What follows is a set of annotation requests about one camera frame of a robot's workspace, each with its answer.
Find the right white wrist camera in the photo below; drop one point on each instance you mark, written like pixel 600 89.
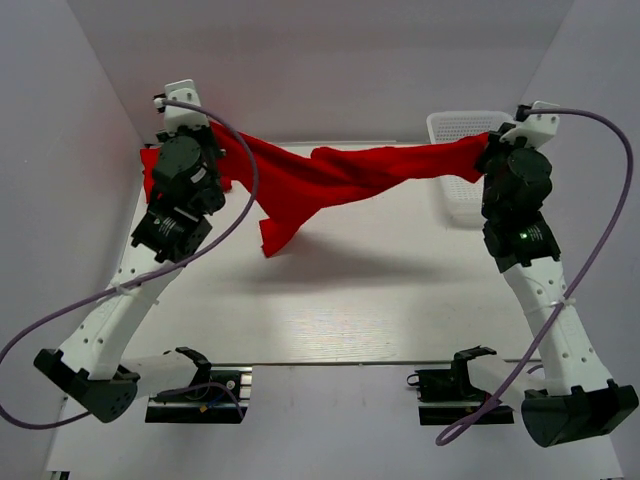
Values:
pixel 532 130

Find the white plastic basket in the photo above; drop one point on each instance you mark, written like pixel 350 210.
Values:
pixel 461 136

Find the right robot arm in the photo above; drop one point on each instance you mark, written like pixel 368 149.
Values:
pixel 560 387

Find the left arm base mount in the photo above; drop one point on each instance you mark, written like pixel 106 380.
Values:
pixel 210 405

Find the folded red t-shirt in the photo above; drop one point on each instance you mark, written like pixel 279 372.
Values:
pixel 149 158

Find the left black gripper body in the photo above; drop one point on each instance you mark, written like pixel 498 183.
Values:
pixel 211 145

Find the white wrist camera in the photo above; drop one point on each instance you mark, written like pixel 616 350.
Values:
pixel 532 130
pixel 184 92

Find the red t-shirt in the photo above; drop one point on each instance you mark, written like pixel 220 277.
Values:
pixel 149 158
pixel 293 188

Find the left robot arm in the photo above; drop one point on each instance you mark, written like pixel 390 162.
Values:
pixel 88 366

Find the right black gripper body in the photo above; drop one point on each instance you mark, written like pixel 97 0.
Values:
pixel 489 151

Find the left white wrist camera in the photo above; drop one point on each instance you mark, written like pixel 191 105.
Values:
pixel 184 92

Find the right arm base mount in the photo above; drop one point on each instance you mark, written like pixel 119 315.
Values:
pixel 440 401

